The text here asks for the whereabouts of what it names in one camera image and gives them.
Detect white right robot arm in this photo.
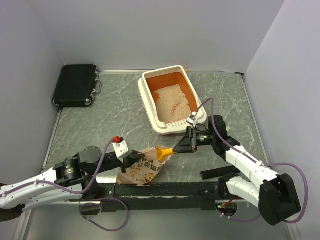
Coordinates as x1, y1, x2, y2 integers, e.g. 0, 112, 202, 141
173, 115, 302, 226

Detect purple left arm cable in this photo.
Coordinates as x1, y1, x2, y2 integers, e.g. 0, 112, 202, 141
0, 139, 130, 231

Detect clean litter granules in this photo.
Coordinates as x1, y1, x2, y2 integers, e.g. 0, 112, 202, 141
155, 84, 192, 124

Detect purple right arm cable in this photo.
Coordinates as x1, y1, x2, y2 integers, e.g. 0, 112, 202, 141
196, 97, 310, 224

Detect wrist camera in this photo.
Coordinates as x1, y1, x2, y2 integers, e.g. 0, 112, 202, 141
185, 111, 199, 128
112, 136, 133, 160

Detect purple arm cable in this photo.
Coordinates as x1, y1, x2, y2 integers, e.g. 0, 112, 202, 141
196, 97, 310, 224
0, 139, 130, 231

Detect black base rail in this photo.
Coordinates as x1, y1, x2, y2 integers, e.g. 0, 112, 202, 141
80, 181, 233, 211

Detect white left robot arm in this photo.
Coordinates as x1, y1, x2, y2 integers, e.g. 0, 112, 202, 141
0, 146, 145, 222

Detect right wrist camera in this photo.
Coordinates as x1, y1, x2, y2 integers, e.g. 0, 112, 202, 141
185, 111, 199, 128

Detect black hard case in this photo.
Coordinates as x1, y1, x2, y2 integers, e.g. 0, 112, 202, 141
52, 64, 103, 108

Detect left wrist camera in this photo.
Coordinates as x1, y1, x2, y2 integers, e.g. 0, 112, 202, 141
112, 136, 133, 160

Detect yellow plastic litter scoop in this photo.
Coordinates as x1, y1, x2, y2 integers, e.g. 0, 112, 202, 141
156, 147, 174, 163

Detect white orange litter box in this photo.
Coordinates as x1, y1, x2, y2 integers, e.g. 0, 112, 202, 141
138, 65, 207, 135

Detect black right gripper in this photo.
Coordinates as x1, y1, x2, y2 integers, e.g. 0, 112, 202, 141
172, 126, 216, 154

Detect pink cat litter bag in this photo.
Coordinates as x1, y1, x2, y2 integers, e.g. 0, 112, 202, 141
116, 147, 172, 185

